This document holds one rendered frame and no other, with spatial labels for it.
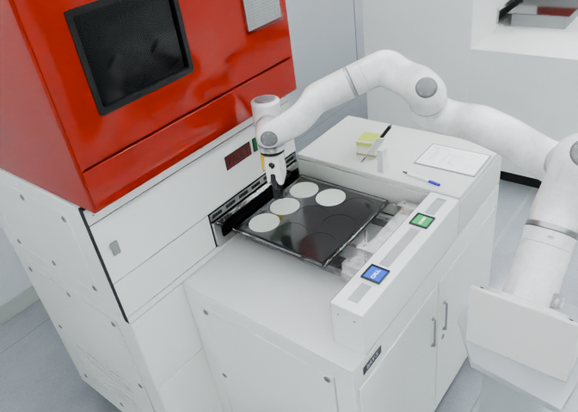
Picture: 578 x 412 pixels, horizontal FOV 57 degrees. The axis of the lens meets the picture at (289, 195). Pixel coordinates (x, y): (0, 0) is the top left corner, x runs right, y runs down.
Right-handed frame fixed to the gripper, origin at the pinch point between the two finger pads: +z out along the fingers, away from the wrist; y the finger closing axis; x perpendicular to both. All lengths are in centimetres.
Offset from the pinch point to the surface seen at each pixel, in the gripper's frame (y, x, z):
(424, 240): -22.2, -42.6, 3.5
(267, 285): -22.9, 2.9, 18.1
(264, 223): -2.6, 5.6, 9.9
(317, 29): 292, 6, 32
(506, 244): 92, -99, 97
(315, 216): 0.0, -10.8, 9.7
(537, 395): -61, -63, 18
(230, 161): 3.7, 14.4, -10.1
